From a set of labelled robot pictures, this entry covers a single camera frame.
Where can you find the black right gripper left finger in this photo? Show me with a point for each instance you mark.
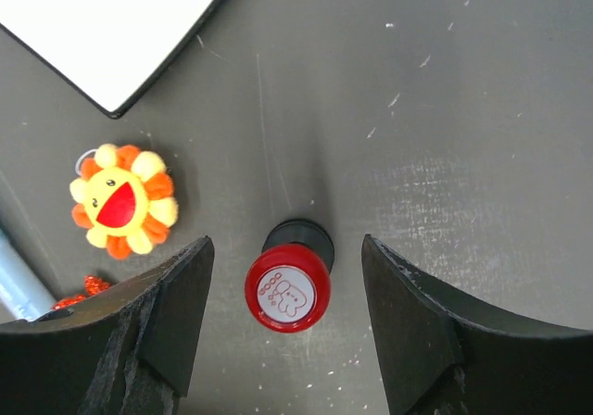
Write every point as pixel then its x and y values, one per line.
pixel 128 350

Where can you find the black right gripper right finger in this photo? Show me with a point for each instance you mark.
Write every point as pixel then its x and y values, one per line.
pixel 443 351

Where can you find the red black stamp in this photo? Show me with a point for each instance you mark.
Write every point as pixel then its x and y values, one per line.
pixel 288 287

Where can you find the orange red small toy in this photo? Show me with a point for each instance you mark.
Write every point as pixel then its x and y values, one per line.
pixel 92 286

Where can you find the light blue stick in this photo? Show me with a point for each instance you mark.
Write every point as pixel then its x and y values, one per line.
pixel 22 292

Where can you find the orange plush flower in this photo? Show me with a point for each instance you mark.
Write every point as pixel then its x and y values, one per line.
pixel 124 199

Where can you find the white square plate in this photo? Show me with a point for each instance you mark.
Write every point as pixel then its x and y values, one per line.
pixel 111 51

